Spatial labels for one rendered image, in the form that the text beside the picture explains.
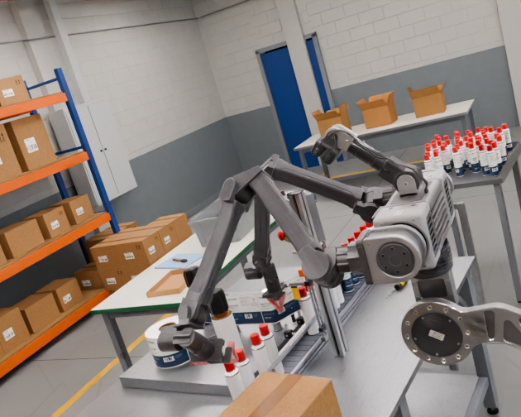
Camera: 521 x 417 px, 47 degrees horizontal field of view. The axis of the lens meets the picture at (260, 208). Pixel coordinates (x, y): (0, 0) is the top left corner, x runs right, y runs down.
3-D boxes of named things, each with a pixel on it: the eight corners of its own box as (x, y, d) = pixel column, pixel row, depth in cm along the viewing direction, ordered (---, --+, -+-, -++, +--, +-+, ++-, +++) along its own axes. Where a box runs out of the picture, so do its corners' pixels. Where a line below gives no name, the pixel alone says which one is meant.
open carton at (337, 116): (315, 141, 787) (308, 114, 778) (328, 132, 825) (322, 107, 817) (344, 136, 765) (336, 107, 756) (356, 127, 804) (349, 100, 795)
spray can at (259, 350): (267, 380, 220) (251, 330, 215) (279, 381, 217) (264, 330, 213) (260, 388, 216) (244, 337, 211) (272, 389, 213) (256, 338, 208)
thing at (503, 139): (440, 160, 461) (434, 134, 456) (518, 147, 428) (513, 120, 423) (423, 178, 424) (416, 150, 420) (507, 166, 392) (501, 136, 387)
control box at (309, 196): (306, 232, 241) (293, 188, 236) (326, 239, 225) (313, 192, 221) (284, 242, 237) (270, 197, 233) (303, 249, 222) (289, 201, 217)
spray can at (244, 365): (253, 396, 212) (236, 346, 207) (265, 398, 209) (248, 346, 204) (245, 405, 208) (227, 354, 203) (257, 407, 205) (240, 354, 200)
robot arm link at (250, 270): (260, 262, 226) (266, 246, 233) (234, 265, 232) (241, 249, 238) (272, 284, 233) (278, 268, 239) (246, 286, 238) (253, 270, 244)
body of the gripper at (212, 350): (197, 342, 179) (183, 333, 174) (226, 340, 174) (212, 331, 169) (193, 363, 176) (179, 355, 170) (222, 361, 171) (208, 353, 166)
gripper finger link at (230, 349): (226, 350, 183) (209, 339, 176) (246, 348, 179) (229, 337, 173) (222, 371, 179) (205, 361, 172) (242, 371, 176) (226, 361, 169)
